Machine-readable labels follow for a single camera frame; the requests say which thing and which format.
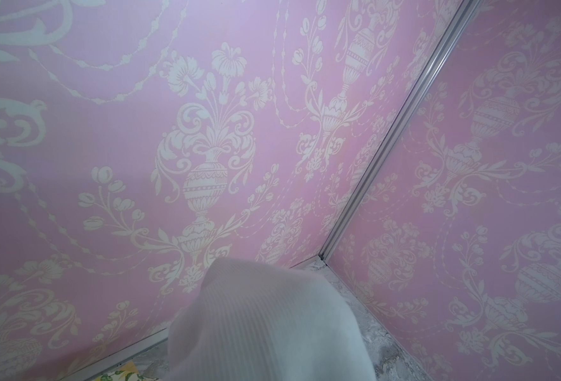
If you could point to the lemon print floral cloth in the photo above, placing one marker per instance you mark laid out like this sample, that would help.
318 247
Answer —
127 372

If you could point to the light grey ribbed cloth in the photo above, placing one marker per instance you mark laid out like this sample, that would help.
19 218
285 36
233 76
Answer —
255 321

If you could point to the right corner aluminium post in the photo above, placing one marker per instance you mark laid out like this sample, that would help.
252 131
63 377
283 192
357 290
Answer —
465 13

